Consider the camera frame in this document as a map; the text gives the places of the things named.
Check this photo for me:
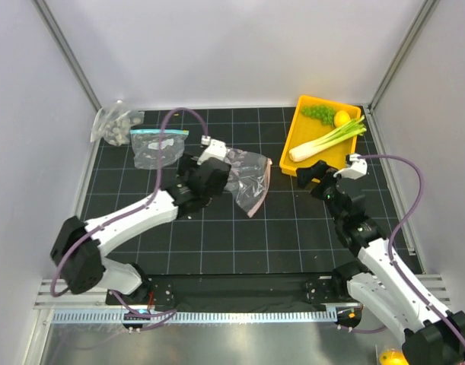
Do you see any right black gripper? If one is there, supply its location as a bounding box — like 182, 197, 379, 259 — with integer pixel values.
296, 160, 345, 224

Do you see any pink zip top bag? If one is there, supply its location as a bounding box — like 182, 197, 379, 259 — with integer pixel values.
225, 148, 272, 217

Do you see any green leek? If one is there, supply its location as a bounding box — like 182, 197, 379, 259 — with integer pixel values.
288, 116, 367, 162

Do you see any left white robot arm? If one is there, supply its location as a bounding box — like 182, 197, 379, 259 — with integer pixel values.
50, 151, 231, 304

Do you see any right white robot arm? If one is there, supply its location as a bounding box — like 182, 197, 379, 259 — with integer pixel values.
296, 154, 465, 364

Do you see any blue zip top bag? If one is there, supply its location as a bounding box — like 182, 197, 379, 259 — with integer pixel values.
130, 129, 189, 170

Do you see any clear bag with round pieces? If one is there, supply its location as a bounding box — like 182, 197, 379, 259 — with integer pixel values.
90, 100, 145, 146

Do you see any yellow plastic tray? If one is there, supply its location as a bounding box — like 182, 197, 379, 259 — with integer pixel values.
279, 95, 367, 176

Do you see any black grid mat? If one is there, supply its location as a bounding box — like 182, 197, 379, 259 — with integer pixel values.
59, 106, 423, 277

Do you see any green grape bunch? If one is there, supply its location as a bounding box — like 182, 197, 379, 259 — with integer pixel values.
301, 105, 336, 126

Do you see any yellow lemon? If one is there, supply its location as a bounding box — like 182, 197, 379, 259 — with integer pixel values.
333, 110, 351, 128

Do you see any yellow toy fruit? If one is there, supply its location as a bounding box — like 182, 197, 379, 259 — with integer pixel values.
378, 349, 408, 365

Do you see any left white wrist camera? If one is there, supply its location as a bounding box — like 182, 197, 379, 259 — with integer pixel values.
197, 135, 228, 165

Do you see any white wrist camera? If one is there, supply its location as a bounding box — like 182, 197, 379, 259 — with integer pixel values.
333, 154, 368, 179
197, 135, 228, 165

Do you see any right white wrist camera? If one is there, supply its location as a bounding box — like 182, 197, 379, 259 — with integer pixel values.
333, 154, 368, 179

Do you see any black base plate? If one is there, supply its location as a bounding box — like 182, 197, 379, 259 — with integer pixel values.
121, 272, 354, 312

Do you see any slotted cable duct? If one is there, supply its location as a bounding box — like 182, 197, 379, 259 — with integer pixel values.
51, 309, 337, 325

